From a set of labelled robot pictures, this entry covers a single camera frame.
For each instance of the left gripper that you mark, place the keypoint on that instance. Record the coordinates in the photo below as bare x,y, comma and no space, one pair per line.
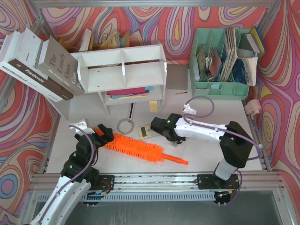
98,137

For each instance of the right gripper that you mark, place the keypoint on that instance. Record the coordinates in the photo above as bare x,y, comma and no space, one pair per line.
155,124

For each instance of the masking tape roll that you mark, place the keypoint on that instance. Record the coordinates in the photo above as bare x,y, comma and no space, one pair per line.
125,126

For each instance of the orange microfiber duster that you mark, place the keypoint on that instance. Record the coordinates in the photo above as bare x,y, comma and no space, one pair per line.
141,150

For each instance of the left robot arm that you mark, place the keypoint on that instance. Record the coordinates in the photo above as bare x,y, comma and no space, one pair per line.
78,175

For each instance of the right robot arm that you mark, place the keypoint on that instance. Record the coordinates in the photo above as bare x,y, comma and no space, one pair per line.
233,140

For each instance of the white small bookshelf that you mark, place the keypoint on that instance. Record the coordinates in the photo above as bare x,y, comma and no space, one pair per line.
124,68

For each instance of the blue beige calculator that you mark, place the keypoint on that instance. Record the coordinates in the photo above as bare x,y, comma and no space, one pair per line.
145,131

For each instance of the yellow sticky note pad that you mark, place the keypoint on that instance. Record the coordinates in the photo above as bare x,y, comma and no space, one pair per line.
153,106

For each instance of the stack of coloured paper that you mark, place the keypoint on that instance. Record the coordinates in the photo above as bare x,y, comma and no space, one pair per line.
130,93

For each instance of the mint green desk organizer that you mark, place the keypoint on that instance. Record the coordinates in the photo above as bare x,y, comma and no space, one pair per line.
230,91

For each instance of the pink pig figurine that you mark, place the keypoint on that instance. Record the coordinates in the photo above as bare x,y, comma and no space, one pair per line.
252,108

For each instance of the grey Lonely Ones book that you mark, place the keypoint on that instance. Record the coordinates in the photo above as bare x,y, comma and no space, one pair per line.
58,64

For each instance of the books in green organizer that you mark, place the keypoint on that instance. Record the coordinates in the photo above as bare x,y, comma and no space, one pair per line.
226,55

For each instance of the brown white Fredonia book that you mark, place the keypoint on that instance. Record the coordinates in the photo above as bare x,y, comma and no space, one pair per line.
19,55

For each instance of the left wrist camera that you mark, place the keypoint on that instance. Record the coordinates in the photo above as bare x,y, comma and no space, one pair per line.
82,127

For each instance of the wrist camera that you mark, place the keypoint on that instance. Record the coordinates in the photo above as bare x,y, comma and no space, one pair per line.
187,109
82,127

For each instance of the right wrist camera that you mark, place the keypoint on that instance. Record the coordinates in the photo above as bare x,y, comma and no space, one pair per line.
187,109

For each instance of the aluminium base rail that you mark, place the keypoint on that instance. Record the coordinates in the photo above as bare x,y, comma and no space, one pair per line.
201,181

